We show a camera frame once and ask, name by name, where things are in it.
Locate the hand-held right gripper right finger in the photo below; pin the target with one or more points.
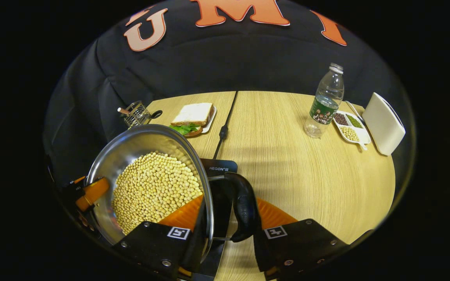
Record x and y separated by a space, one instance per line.
299 244

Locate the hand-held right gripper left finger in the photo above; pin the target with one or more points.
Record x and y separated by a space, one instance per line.
195 249

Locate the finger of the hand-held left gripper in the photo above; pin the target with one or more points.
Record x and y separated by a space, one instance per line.
92 193

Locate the steel pot with soybeans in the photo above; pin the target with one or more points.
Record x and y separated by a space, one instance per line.
150 187

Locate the black induction cooktop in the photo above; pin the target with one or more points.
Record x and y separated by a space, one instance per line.
219 168

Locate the small wooden stick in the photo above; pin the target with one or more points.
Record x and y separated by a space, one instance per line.
123 111

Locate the white divided bean dish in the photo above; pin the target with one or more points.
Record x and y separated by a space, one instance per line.
352 130

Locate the white bread sandwich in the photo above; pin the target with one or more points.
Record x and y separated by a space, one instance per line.
193 114

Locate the small white plate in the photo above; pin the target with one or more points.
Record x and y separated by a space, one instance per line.
210 121

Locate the clear plastic water bottle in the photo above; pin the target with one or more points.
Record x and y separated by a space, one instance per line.
324 109

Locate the thin metal utensil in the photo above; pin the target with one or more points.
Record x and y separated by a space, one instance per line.
354 111

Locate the white toaster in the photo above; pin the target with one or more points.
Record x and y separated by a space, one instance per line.
381 125

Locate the black backdrop cloth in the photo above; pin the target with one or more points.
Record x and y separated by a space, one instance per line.
229 58

